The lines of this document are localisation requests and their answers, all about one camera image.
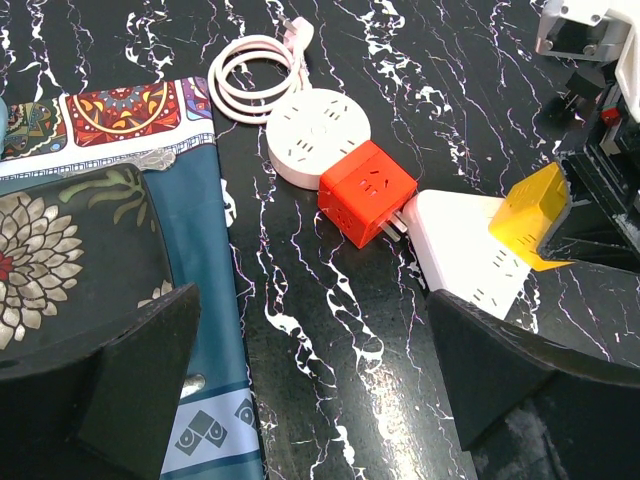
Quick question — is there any black floral square plate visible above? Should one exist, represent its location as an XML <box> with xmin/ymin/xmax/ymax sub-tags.
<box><xmin>1</xmin><ymin>165</ymin><xmax>173</xmax><ymax>363</ymax></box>

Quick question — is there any round pink power strip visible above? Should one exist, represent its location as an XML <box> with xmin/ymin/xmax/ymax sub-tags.
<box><xmin>265</xmin><ymin>88</ymin><xmax>371</xmax><ymax>191</ymax></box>

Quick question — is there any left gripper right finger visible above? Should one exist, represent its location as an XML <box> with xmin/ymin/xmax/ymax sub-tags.
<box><xmin>427</xmin><ymin>290</ymin><xmax>639</xmax><ymax>479</ymax></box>

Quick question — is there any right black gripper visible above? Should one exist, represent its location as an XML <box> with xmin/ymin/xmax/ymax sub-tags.
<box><xmin>537</xmin><ymin>82</ymin><xmax>639</xmax><ymax>273</ymax></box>

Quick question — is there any pink power cord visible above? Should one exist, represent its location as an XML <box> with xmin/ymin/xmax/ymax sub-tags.
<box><xmin>207</xmin><ymin>16</ymin><xmax>316</xmax><ymax>126</ymax></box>

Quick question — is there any white triangular power strip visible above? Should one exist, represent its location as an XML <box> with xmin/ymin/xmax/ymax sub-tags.
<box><xmin>402</xmin><ymin>189</ymin><xmax>531</xmax><ymax>320</ymax></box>

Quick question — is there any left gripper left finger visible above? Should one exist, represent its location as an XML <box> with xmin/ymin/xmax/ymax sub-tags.
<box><xmin>1</xmin><ymin>283</ymin><xmax>201</xmax><ymax>479</ymax></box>

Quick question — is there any patterned blue cloth mat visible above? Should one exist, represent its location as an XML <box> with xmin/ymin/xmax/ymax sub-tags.
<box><xmin>1</xmin><ymin>77</ymin><xmax>264</xmax><ymax>479</ymax></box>

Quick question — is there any red cube socket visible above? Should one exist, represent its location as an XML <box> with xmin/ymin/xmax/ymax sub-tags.
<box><xmin>317</xmin><ymin>140</ymin><xmax>417</xmax><ymax>249</ymax></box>

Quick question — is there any yellow cube socket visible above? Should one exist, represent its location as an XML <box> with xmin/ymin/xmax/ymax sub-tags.
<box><xmin>489</xmin><ymin>163</ymin><xmax>571</xmax><ymax>272</ymax></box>

